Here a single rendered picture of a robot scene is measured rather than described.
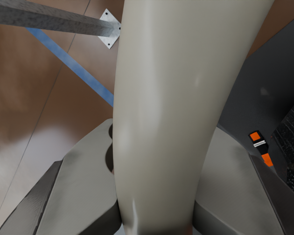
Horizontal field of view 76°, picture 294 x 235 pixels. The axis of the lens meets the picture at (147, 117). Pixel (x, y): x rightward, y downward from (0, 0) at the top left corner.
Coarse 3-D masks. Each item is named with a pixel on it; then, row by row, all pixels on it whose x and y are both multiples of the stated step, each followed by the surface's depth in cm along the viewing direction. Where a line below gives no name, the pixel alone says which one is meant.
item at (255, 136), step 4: (256, 132) 125; (248, 136) 128; (252, 136) 127; (256, 136) 126; (260, 136) 125; (252, 140) 128; (256, 140) 127; (260, 140) 126; (264, 140) 124; (256, 144) 126; (260, 144) 125; (264, 144) 124; (260, 148) 125; (264, 148) 124; (260, 152) 126; (264, 152) 125; (264, 156) 124; (268, 156) 123
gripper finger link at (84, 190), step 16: (96, 128) 11; (112, 128) 12; (80, 144) 10; (96, 144) 10; (112, 144) 10; (64, 160) 9; (80, 160) 9; (96, 160) 9; (112, 160) 10; (64, 176) 8; (80, 176) 8; (96, 176) 8; (112, 176) 8; (64, 192) 7; (80, 192) 7; (96, 192) 7; (112, 192) 7; (48, 208) 7; (64, 208) 7; (80, 208) 7; (96, 208) 7; (112, 208) 7; (48, 224) 6; (64, 224) 6; (80, 224) 6; (96, 224) 6; (112, 224) 7
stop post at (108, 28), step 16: (0, 0) 71; (16, 0) 78; (0, 16) 72; (16, 16) 77; (32, 16) 82; (48, 16) 88; (64, 16) 99; (80, 16) 112; (112, 16) 138; (80, 32) 115; (96, 32) 127; (112, 32) 142
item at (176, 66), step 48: (144, 0) 3; (192, 0) 3; (240, 0) 3; (144, 48) 4; (192, 48) 3; (240, 48) 4; (144, 96) 4; (192, 96) 4; (144, 144) 4; (192, 144) 4; (144, 192) 5; (192, 192) 6
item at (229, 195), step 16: (224, 144) 9; (208, 160) 8; (224, 160) 8; (240, 160) 8; (208, 176) 8; (224, 176) 8; (240, 176) 8; (256, 176) 8; (208, 192) 7; (224, 192) 7; (240, 192) 7; (256, 192) 7; (208, 208) 6; (224, 208) 6; (240, 208) 6; (256, 208) 6; (272, 208) 6; (192, 224) 8; (208, 224) 7; (224, 224) 6; (240, 224) 6; (256, 224) 6; (272, 224) 6
